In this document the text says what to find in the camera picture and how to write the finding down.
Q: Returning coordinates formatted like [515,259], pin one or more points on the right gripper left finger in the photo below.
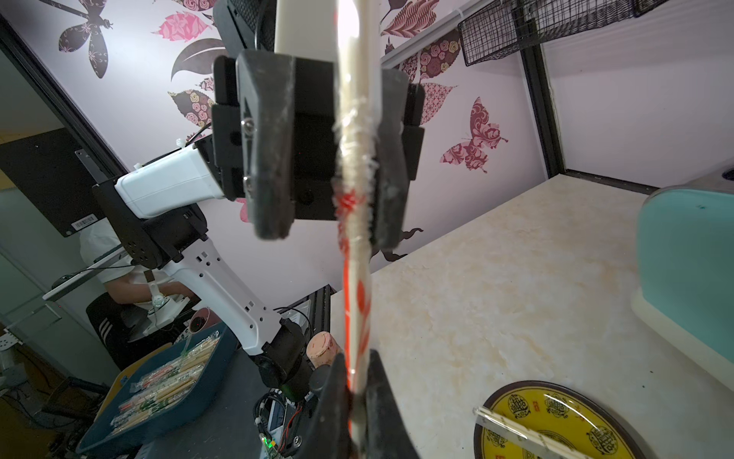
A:
[328,435]

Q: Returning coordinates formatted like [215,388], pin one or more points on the mint green toaster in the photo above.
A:
[685,269]

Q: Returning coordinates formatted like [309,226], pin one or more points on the blue tray of chopsticks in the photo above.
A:
[169,390]

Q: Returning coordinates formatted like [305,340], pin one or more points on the black wire wall basket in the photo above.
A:
[502,28]

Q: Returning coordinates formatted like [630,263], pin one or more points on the seated person in background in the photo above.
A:
[120,314]

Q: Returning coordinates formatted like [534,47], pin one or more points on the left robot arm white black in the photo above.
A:
[154,211]

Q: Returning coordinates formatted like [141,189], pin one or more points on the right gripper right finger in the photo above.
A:
[387,436]

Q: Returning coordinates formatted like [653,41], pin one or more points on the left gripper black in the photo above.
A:
[273,142]

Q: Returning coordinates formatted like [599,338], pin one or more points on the pink lid spice jar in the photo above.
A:
[323,349]

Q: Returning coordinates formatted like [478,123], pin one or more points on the yellow patterned plate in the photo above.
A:
[566,416]

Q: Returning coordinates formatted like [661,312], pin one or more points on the wrapped chopsticks on yellow plate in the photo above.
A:
[530,440]

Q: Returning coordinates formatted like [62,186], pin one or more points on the chopsticks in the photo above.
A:
[530,440]
[358,116]

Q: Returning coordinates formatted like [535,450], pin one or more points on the aluminium frame bar rear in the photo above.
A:
[409,26]

